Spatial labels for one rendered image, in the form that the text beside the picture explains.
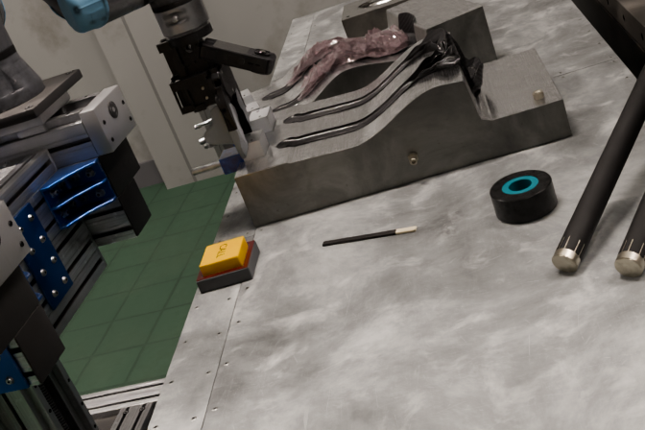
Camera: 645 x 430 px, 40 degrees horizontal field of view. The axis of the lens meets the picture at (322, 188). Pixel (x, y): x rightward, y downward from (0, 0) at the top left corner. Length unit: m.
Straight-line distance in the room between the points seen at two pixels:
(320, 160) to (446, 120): 0.20
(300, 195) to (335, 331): 0.36
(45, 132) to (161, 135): 2.37
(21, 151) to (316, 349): 0.91
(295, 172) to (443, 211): 0.25
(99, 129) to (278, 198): 0.46
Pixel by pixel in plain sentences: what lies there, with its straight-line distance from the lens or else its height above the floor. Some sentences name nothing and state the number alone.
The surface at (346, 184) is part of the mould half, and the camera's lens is 1.34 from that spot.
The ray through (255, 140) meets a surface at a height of 0.92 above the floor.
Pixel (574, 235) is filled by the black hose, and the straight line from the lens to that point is 1.02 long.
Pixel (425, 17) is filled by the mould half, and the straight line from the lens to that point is 1.76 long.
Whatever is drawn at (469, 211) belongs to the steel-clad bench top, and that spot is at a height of 0.80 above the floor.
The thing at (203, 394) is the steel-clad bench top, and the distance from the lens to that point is 1.06.
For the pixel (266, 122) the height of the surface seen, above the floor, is 0.91.
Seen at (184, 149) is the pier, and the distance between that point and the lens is 4.08.
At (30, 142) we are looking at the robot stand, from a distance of 1.76.
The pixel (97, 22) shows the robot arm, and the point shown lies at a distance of 1.31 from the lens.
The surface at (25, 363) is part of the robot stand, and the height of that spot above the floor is 0.77.
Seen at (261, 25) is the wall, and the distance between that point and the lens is 3.92.
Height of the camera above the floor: 1.35
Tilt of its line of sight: 23 degrees down
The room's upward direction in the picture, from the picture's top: 21 degrees counter-clockwise
